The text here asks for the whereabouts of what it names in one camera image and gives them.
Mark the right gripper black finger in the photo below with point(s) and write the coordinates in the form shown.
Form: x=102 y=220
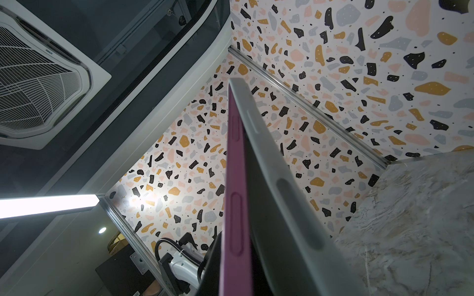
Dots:
x=210 y=277

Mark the black phone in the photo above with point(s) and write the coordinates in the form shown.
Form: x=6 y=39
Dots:
x=241 y=273

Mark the white phone case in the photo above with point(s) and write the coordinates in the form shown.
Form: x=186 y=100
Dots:
x=296 y=254

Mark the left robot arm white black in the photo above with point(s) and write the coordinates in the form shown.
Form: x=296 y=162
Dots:
x=179 y=262

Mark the bright ceiling light strip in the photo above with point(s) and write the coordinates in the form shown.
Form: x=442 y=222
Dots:
x=26 y=206

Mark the white ceiling air conditioner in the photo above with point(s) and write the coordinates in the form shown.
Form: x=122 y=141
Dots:
x=45 y=80

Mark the left corner aluminium post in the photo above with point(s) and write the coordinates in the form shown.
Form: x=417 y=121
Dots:
x=134 y=240

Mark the corner aluminium post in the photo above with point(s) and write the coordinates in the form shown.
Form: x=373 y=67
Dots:
x=336 y=128
x=134 y=240

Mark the right corner aluminium post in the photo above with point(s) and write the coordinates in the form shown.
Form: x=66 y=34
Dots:
x=336 y=128

